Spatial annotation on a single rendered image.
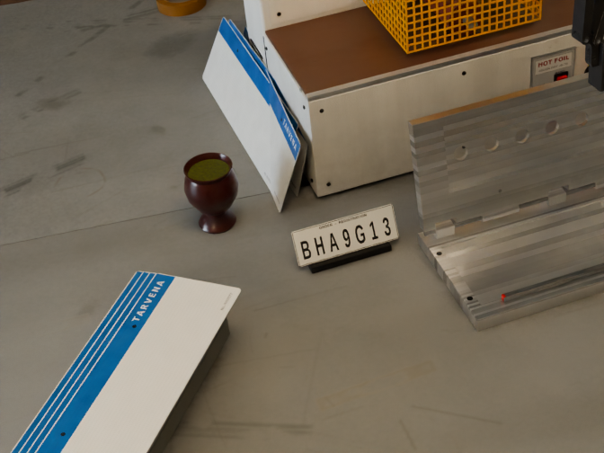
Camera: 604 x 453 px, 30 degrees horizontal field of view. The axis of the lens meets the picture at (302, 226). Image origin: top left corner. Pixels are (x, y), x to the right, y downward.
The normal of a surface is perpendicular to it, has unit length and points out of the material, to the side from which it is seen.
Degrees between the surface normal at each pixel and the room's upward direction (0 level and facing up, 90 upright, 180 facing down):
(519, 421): 0
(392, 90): 90
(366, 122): 90
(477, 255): 0
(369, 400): 0
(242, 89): 63
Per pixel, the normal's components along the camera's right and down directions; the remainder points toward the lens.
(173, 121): -0.09, -0.77
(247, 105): -0.87, -0.09
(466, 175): 0.29, 0.42
